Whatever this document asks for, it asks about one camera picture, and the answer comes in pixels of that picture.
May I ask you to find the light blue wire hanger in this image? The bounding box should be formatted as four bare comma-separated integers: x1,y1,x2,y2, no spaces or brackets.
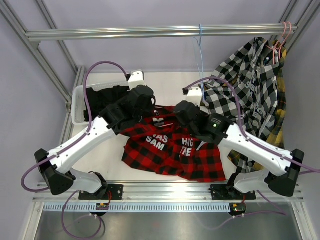
194,23,207,103

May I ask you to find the aluminium hanging rail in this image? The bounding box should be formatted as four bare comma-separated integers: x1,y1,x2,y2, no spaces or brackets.
25,23,298,42

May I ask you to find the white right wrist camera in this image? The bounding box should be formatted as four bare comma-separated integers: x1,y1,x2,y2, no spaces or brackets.
182,86,203,107

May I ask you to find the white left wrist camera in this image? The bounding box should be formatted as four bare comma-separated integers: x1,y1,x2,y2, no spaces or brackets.
126,69,146,90

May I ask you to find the black mounting plate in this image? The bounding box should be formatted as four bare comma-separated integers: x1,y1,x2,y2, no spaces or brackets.
208,183,257,201
78,183,124,201

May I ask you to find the black polo shirt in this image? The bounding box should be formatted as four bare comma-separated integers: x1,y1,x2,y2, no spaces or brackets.
86,85,130,120

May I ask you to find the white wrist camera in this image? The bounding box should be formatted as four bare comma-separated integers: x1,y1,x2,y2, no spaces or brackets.
182,86,203,107
126,69,146,90

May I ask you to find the pink wire hanger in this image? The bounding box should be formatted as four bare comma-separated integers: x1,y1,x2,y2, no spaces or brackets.
153,107,172,128
266,21,292,65
272,21,293,63

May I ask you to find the white plastic basket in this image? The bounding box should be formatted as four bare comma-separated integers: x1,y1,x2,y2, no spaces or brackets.
71,81,129,126

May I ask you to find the right aluminium frame post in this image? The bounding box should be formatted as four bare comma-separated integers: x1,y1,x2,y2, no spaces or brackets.
279,0,320,53

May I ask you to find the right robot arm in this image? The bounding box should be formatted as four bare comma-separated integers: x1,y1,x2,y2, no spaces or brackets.
173,100,305,199

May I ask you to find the grey white plaid shirt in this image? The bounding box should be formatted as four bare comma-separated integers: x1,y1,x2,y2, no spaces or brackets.
201,36,286,176

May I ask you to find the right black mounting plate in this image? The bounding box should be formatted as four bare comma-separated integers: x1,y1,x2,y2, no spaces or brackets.
208,183,257,201

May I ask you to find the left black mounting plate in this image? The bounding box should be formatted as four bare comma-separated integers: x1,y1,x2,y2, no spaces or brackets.
78,183,124,201

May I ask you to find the yellow plaid shirt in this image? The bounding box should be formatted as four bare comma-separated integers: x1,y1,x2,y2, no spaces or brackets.
226,39,288,177

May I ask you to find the aluminium frame post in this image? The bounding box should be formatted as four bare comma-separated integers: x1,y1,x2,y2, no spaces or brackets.
279,0,320,53
0,0,87,103

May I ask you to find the red black plaid shirt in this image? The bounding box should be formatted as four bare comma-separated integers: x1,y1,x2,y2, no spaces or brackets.
121,105,226,183

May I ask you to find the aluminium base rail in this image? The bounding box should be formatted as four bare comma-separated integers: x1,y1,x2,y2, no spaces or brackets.
32,180,304,203

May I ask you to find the white slotted cable duct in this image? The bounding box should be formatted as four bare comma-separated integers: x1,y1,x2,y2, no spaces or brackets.
43,202,231,213

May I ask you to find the left aluminium frame post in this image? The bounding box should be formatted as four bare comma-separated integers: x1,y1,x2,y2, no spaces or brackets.
0,0,87,103

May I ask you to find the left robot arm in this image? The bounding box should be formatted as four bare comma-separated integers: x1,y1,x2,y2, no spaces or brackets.
34,85,156,200

